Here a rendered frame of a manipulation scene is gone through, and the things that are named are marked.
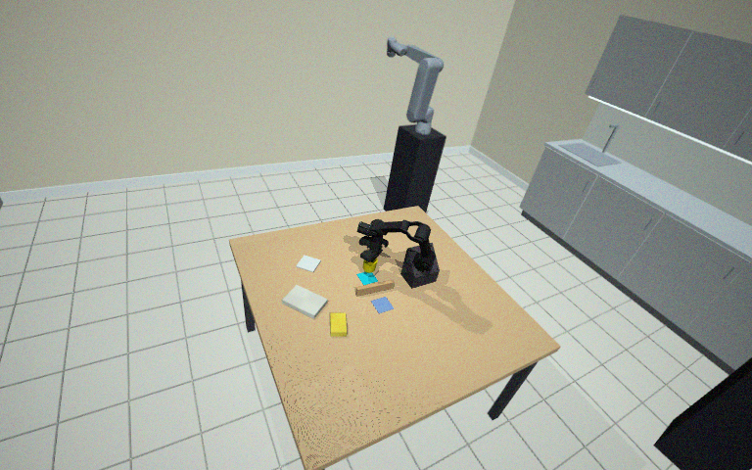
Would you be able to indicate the white flat square pad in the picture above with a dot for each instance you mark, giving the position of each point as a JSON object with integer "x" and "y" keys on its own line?
{"x": 308, "y": 263}

